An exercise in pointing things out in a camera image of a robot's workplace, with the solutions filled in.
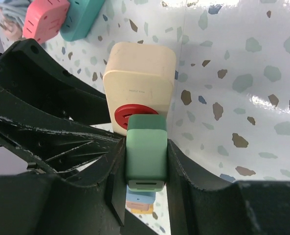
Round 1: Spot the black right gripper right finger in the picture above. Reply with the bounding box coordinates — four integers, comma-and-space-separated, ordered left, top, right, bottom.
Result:
167, 140, 290, 235

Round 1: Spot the beige power strip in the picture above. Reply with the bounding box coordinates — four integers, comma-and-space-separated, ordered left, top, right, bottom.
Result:
103, 42, 177, 136

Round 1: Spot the tan cube plug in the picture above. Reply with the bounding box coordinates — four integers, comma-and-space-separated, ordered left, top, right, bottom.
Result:
126, 201, 154, 214

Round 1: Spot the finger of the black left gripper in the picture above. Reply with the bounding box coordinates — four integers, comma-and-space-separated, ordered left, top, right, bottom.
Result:
0, 39, 110, 125
0, 107, 122, 179

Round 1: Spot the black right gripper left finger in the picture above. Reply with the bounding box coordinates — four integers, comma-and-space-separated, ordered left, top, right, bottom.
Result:
0, 137, 127, 235

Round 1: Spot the green cube plug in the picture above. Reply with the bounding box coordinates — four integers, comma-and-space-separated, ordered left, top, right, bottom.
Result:
125, 114, 168, 192

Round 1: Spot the teal triangular power socket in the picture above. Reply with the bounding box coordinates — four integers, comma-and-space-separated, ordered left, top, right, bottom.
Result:
60, 0, 105, 42

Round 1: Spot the pink square adapter plug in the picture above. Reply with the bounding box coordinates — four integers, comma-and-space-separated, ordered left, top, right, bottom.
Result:
22, 0, 70, 44

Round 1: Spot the light blue coiled cable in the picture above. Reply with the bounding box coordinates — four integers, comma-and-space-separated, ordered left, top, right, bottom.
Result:
0, 0, 34, 27

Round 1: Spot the light blue cube plug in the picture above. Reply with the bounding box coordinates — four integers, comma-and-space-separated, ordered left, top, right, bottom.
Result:
126, 188, 156, 204

